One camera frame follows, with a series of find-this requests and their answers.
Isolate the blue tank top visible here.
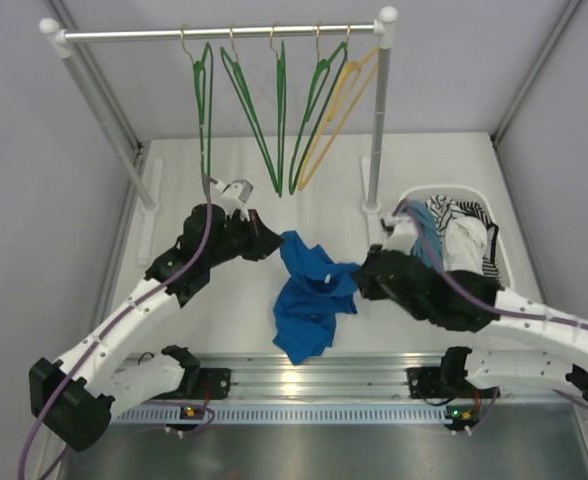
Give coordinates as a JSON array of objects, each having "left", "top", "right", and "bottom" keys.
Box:
[{"left": 273, "top": 231, "right": 359, "bottom": 365}]

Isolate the green hanger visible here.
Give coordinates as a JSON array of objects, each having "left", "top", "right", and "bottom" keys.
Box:
[
  {"left": 287, "top": 22, "right": 348, "bottom": 195},
  {"left": 220, "top": 24, "right": 277, "bottom": 194},
  {"left": 180, "top": 24, "right": 214, "bottom": 176},
  {"left": 269, "top": 23, "right": 287, "bottom": 197}
]

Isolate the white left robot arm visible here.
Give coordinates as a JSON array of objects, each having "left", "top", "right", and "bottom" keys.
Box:
[{"left": 29, "top": 204, "right": 284, "bottom": 452}]

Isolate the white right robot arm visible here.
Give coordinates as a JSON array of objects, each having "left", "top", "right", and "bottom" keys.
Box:
[{"left": 352, "top": 247, "right": 588, "bottom": 406}]

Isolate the yellow hanger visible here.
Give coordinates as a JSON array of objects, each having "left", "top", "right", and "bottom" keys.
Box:
[{"left": 295, "top": 41, "right": 379, "bottom": 191}]

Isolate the light blue garment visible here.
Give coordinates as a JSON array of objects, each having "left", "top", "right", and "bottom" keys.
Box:
[{"left": 408, "top": 200, "right": 444, "bottom": 271}]

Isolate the striped black white garment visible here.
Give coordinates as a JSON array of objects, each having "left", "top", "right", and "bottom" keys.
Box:
[{"left": 426, "top": 195, "right": 501, "bottom": 281}]

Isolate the white laundry basket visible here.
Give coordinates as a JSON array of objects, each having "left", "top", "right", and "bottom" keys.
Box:
[{"left": 397, "top": 185, "right": 516, "bottom": 291}]

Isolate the metal clothes rack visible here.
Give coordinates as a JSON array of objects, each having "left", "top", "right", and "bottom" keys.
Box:
[{"left": 39, "top": 1, "right": 398, "bottom": 245}]

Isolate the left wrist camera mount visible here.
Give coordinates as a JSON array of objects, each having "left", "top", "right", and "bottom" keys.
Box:
[{"left": 213, "top": 179, "right": 254, "bottom": 221}]

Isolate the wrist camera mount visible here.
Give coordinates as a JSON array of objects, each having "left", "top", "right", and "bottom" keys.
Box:
[
  {"left": 213, "top": 179, "right": 254, "bottom": 221},
  {"left": 381, "top": 213, "right": 418, "bottom": 254}
]

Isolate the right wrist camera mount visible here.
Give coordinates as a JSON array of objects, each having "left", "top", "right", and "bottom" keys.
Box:
[{"left": 381, "top": 213, "right": 418, "bottom": 254}]

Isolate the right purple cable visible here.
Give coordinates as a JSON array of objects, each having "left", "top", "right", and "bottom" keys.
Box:
[{"left": 392, "top": 199, "right": 588, "bottom": 416}]

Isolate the purple cable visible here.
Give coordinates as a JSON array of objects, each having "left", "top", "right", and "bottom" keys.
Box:
[
  {"left": 16, "top": 174, "right": 220, "bottom": 480},
  {"left": 392, "top": 199, "right": 588, "bottom": 416}
]

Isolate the perforated cable duct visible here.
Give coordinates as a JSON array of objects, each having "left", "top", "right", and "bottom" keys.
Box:
[{"left": 113, "top": 404, "right": 452, "bottom": 425}]

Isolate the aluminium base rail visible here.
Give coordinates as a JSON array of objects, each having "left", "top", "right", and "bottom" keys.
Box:
[{"left": 113, "top": 349, "right": 588, "bottom": 401}]

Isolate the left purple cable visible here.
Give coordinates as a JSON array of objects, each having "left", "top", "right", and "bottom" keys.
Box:
[{"left": 16, "top": 174, "right": 220, "bottom": 480}]

